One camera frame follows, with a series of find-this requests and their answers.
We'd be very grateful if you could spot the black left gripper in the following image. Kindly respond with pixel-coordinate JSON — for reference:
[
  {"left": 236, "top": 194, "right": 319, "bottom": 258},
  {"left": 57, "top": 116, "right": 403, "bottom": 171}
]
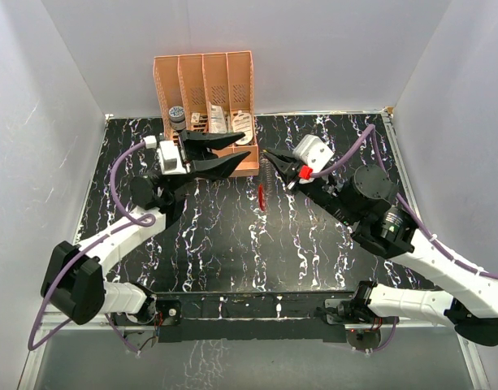
[{"left": 166, "top": 132, "right": 250, "bottom": 195}]

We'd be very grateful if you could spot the metal keyring with spring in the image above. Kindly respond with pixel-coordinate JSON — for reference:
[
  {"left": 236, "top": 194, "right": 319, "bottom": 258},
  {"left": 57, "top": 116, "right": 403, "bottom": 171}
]
[{"left": 262, "top": 158, "right": 274, "bottom": 194}]

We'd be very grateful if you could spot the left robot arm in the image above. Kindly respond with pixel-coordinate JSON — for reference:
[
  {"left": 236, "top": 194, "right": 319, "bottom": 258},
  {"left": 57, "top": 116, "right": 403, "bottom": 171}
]
[{"left": 41, "top": 130, "right": 249, "bottom": 325}]

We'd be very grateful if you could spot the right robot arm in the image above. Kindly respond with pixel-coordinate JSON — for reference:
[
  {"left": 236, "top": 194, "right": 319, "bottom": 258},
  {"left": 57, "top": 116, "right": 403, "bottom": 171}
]
[{"left": 262, "top": 149, "right": 498, "bottom": 347}]

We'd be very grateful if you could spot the white product packet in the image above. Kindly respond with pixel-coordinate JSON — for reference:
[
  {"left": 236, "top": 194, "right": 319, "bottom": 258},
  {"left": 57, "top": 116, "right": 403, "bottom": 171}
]
[{"left": 209, "top": 104, "right": 227, "bottom": 134}]

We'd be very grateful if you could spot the small white card box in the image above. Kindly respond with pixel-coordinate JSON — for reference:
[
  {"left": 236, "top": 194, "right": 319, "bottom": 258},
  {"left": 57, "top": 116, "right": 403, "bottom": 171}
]
[{"left": 190, "top": 112, "right": 201, "bottom": 124}]

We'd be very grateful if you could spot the oval white blister pack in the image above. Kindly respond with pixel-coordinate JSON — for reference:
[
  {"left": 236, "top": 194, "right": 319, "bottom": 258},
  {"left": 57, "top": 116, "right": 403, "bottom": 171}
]
[{"left": 232, "top": 110, "right": 253, "bottom": 145}]

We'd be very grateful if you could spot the grey round tin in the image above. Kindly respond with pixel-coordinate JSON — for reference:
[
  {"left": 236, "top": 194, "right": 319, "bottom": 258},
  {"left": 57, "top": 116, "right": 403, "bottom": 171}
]
[{"left": 168, "top": 106, "right": 187, "bottom": 132}]

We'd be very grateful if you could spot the orange plastic desk organizer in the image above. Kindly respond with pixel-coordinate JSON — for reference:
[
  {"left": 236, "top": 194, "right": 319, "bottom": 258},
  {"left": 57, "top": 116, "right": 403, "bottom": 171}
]
[{"left": 153, "top": 50, "right": 260, "bottom": 177}]

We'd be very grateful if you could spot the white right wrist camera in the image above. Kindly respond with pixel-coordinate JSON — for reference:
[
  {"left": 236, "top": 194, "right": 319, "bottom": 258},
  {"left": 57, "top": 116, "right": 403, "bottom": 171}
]
[{"left": 292, "top": 135, "right": 334, "bottom": 172}]

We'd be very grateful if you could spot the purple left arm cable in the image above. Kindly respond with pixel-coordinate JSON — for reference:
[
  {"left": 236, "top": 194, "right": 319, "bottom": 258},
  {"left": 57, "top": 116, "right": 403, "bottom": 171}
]
[{"left": 27, "top": 140, "right": 158, "bottom": 353}]

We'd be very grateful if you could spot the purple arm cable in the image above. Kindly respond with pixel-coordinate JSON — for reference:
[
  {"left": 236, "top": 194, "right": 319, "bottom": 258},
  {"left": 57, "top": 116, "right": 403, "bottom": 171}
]
[
  {"left": 311, "top": 124, "right": 498, "bottom": 353},
  {"left": 27, "top": 140, "right": 158, "bottom": 353}
]

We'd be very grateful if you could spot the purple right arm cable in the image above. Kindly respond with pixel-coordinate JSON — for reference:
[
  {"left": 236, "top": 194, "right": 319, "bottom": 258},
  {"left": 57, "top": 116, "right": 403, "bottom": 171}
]
[{"left": 311, "top": 124, "right": 498, "bottom": 353}]

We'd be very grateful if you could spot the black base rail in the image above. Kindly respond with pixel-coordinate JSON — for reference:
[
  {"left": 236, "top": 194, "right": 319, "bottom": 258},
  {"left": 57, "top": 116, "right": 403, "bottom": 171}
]
[{"left": 110, "top": 290, "right": 396, "bottom": 345}]

